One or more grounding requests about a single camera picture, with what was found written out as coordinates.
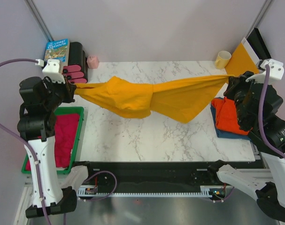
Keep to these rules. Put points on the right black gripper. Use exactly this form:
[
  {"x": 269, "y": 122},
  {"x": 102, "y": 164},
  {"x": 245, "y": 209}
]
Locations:
[{"x": 236, "y": 81}]

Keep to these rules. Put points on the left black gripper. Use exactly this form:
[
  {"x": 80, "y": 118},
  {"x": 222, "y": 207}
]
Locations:
[{"x": 68, "y": 88}]

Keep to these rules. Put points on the yellow t shirt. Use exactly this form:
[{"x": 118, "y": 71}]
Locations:
[{"x": 181, "y": 100}]

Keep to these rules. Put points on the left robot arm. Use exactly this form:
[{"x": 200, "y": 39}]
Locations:
[{"x": 48, "y": 198}]

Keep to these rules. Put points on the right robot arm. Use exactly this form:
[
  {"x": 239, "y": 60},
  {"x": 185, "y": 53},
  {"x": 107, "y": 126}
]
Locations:
[{"x": 268, "y": 135}]

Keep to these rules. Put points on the black pink drawer unit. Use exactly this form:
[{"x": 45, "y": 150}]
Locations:
[{"x": 77, "y": 69}]

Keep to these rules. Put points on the green plastic tray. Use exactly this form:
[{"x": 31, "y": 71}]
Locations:
[{"x": 79, "y": 131}]

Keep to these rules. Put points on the orange folded t shirt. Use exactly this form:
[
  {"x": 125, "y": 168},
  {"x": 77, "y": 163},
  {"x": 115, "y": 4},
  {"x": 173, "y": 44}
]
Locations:
[{"x": 226, "y": 118}]

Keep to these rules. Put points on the orange padded envelope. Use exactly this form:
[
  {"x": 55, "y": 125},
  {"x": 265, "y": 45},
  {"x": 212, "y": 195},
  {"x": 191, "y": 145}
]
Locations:
[{"x": 240, "y": 62}]

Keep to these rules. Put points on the small pink cube box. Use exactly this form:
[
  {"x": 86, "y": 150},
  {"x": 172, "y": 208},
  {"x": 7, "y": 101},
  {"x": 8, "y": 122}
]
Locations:
[{"x": 92, "y": 62}]

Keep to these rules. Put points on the pink crumpled t shirt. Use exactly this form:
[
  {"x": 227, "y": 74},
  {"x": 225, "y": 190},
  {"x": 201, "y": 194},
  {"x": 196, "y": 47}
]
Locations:
[{"x": 65, "y": 133}]

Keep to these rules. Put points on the white grey envelope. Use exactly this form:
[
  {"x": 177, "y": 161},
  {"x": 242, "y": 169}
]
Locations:
[{"x": 250, "y": 51}]

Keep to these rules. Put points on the blue treehouse book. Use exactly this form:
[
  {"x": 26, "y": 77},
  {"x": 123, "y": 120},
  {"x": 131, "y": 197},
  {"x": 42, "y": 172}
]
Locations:
[{"x": 58, "y": 50}]

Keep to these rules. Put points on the yellow mug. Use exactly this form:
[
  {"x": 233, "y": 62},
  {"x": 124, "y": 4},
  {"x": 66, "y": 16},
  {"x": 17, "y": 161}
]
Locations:
[{"x": 222, "y": 59}]

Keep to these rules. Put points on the blue folded t shirt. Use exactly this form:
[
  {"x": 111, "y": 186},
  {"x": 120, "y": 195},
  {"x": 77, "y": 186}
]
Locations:
[{"x": 225, "y": 134}]

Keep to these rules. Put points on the black folder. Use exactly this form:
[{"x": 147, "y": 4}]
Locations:
[{"x": 258, "y": 45}]

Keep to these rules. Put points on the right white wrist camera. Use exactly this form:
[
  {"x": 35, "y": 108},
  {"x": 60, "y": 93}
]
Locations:
[{"x": 276, "y": 71}]

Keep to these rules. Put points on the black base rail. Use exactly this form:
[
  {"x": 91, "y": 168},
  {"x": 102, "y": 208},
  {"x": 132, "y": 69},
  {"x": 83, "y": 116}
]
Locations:
[{"x": 152, "y": 177}]

